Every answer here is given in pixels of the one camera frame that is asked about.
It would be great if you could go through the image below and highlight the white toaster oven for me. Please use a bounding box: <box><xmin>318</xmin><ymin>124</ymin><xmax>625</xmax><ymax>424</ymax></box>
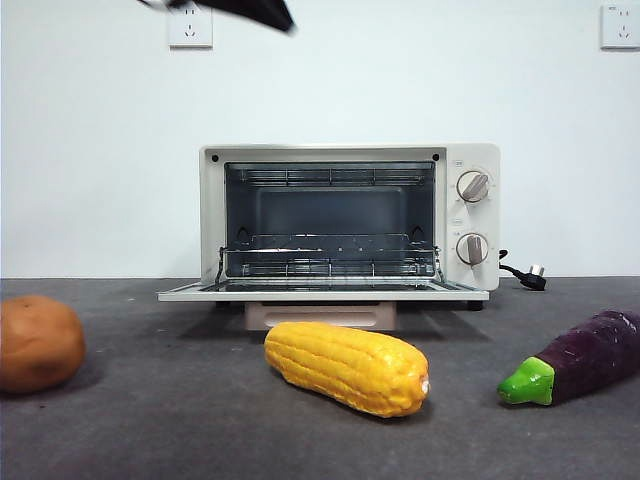
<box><xmin>199</xmin><ymin>143</ymin><xmax>501</xmax><ymax>312</ymax></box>

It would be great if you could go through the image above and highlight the glass oven door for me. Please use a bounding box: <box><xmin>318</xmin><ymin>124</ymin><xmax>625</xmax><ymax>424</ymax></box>
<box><xmin>157</xmin><ymin>277</ymin><xmax>490</xmax><ymax>332</ymax></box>

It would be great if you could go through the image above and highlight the purple eggplant with green stem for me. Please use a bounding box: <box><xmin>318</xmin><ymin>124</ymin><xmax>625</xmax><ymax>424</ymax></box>
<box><xmin>497</xmin><ymin>309</ymin><xmax>640</xmax><ymax>407</ymax></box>

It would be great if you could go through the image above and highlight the brown potato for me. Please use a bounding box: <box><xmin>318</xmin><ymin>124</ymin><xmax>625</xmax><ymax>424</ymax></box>
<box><xmin>0</xmin><ymin>295</ymin><xmax>87</xmax><ymax>394</ymax></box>

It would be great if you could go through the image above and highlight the beige oven knob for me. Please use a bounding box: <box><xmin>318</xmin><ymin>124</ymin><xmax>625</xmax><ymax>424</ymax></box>
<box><xmin>458</xmin><ymin>171</ymin><xmax>491</xmax><ymax>204</ymax></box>
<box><xmin>455</xmin><ymin>232</ymin><xmax>490</xmax><ymax>266</ymax></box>

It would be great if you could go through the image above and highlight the yellow corn cob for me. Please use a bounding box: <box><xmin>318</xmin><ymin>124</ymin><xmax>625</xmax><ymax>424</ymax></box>
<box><xmin>263</xmin><ymin>321</ymin><xmax>431</xmax><ymax>419</ymax></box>

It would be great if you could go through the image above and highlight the black power cord with plug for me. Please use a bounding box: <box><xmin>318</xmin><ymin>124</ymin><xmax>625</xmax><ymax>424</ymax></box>
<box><xmin>497</xmin><ymin>248</ymin><xmax>548</xmax><ymax>291</ymax></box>

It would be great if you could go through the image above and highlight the metal wire oven rack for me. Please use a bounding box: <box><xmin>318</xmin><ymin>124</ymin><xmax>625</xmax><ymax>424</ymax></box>
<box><xmin>215</xmin><ymin>233</ymin><xmax>444</xmax><ymax>291</ymax></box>

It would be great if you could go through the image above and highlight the white wall socket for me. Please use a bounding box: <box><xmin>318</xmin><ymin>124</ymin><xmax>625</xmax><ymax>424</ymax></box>
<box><xmin>600</xmin><ymin>4</ymin><xmax>640</xmax><ymax>51</ymax></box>
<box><xmin>167</xmin><ymin>3</ymin><xmax>215</xmax><ymax>50</ymax></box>

